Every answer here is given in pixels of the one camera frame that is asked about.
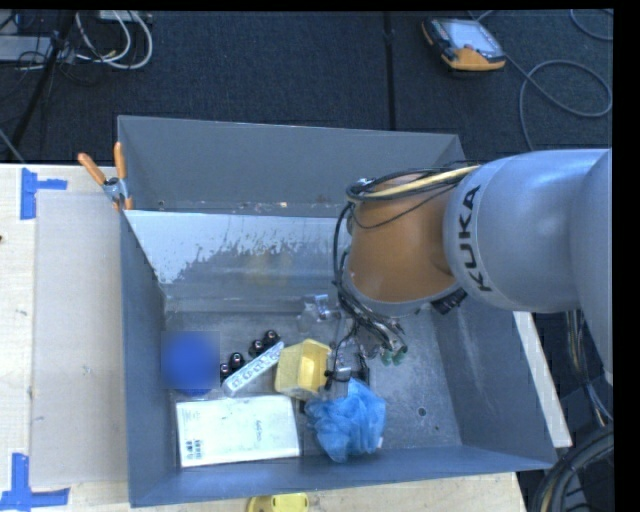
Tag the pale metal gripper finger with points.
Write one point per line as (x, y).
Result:
(342, 360)
(341, 376)

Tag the yellow plastic cup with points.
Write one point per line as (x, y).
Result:
(300, 370)

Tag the blue mesh sponge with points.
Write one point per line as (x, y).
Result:
(350, 425)

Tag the white bar with black cylinders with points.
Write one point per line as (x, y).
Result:
(252, 370)

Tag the white flat box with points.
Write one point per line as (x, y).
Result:
(237, 431)

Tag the blue round container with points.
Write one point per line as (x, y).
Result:
(190, 361)

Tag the grey metal bin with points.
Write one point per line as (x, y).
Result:
(280, 165)

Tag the pale flat board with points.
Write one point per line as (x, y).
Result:
(75, 325)

